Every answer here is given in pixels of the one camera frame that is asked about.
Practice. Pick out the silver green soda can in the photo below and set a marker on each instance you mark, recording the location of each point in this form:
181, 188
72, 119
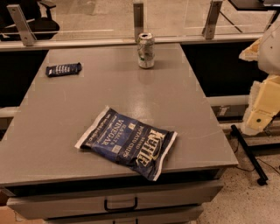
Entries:
145, 50

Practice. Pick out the blue kettle chips bag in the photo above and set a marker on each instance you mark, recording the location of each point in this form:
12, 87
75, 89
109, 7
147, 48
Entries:
128, 142

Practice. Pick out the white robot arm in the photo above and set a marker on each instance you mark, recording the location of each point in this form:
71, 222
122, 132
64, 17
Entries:
265, 51

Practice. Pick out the black metal floor leg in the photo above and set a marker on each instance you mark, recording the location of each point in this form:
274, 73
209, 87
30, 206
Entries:
262, 181

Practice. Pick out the metal barrier post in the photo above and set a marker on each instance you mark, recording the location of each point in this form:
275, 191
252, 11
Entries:
24, 30
212, 18
138, 14

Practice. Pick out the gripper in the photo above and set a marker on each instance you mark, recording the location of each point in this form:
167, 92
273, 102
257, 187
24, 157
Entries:
270, 52

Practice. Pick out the left metal barrier post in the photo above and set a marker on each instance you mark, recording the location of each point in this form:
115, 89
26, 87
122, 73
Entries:
24, 30

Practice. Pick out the grey cabinet drawer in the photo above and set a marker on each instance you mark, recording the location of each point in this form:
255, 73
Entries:
115, 200

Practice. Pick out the dark desk in background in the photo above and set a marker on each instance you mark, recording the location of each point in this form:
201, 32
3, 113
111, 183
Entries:
249, 16

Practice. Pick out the black drawer handle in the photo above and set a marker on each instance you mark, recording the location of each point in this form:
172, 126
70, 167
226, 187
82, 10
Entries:
120, 206

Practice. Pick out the right metal barrier post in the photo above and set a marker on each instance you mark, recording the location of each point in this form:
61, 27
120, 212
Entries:
212, 18

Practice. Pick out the dark blue rxbar wrapper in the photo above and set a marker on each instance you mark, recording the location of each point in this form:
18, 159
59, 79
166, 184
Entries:
62, 70

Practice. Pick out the middle metal barrier post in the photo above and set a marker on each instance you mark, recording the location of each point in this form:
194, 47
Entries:
138, 14

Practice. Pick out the black office chair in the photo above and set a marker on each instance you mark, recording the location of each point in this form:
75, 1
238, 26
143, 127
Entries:
37, 14

